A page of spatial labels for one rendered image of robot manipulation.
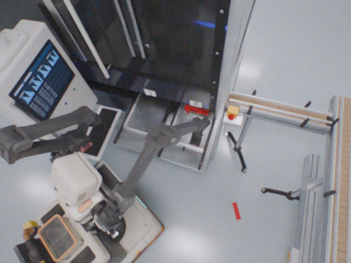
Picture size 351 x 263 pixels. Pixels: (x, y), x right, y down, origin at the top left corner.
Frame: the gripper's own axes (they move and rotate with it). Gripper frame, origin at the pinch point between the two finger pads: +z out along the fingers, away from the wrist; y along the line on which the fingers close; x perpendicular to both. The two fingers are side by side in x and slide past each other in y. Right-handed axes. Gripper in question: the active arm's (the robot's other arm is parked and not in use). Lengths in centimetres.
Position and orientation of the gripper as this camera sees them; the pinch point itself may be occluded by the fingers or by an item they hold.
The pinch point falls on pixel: (195, 145)
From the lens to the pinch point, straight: 153.5
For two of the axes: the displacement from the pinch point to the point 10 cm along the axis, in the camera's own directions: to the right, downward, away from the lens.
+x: -9.4, -2.7, 2.0
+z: 0.1, 5.9, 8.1
